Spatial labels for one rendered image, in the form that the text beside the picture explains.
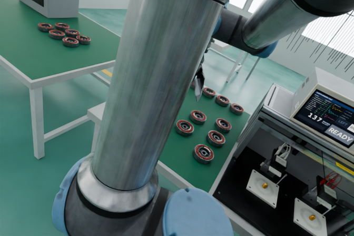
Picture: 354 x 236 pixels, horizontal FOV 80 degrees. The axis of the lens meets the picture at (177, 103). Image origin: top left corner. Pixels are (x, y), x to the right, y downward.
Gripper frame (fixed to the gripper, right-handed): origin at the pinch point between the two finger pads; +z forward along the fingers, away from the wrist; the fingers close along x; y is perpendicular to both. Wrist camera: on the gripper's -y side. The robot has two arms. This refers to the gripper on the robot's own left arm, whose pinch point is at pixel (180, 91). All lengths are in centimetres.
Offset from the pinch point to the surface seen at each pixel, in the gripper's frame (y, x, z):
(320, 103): -31, 54, -10
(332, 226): -19, 91, 38
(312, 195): -27, 79, 34
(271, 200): -12, 58, 37
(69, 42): -53, -106, 37
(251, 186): -14, 48, 37
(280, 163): -23, 55, 23
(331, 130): -30, 64, -1
